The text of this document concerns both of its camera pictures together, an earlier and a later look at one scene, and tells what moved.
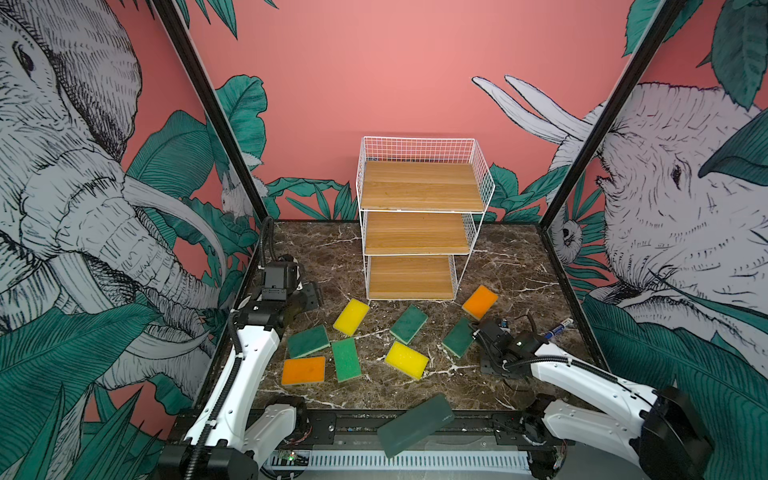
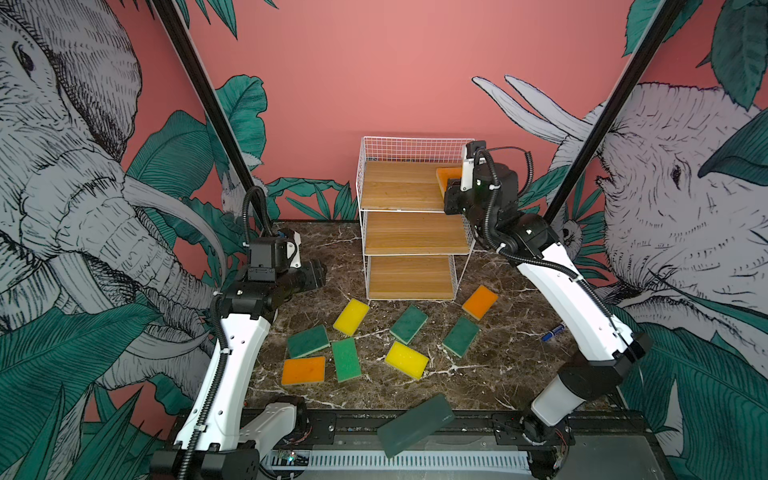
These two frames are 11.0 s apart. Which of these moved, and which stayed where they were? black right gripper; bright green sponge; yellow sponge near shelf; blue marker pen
Moved: black right gripper
Stayed: bright green sponge; blue marker pen; yellow sponge near shelf
